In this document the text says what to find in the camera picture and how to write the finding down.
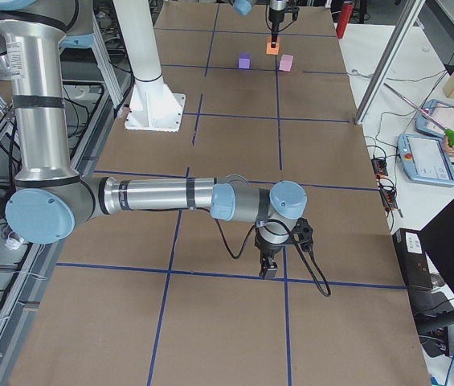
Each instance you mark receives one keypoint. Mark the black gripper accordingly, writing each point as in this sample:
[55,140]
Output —
[267,249]
[276,17]

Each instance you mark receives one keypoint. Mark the orange foam cube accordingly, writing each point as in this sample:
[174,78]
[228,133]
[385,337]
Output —
[273,48]

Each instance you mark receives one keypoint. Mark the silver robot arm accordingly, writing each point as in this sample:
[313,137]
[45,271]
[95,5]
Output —
[244,7]
[52,198]

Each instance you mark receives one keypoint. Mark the person hand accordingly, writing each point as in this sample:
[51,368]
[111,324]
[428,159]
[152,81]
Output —
[447,148]

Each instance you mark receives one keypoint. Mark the pink foam cube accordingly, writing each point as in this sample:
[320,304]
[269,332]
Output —
[286,62]

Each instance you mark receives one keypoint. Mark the purple foam cube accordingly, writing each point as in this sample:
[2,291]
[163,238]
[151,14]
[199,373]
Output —
[244,60]

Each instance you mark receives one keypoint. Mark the red bottle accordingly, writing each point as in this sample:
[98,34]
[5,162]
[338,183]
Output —
[344,18]

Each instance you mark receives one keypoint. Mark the black laptop monitor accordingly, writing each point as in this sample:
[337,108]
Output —
[435,242]

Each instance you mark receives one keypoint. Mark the teach pendant near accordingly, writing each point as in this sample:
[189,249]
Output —
[424,160]

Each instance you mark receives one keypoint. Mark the teach pendant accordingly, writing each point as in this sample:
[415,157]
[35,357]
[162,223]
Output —
[442,112]
[424,160]

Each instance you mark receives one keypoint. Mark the teach pendant far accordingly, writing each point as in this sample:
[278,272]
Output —
[442,112]

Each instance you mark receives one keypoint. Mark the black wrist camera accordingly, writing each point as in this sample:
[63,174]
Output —
[304,235]

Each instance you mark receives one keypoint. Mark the aluminium frame post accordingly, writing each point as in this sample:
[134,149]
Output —
[405,23]

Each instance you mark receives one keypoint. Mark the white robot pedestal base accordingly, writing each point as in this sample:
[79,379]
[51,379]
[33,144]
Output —
[153,106]

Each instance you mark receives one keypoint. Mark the green handled grabber tool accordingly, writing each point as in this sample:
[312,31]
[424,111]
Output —
[447,132]

